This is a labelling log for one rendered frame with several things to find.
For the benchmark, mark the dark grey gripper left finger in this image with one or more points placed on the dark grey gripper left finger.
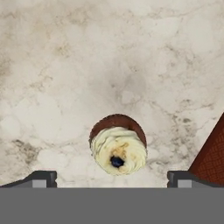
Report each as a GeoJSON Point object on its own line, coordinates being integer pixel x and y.
{"type": "Point", "coordinates": [43, 177]}

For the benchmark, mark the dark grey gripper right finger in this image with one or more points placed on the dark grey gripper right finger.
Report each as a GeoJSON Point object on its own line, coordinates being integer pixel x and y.
{"type": "Point", "coordinates": [178, 178]}

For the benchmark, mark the cream frosted brown cupcake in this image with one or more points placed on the cream frosted brown cupcake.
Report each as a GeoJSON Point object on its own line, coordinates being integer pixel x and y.
{"type": "Point", "coordinates": [118, 150]}

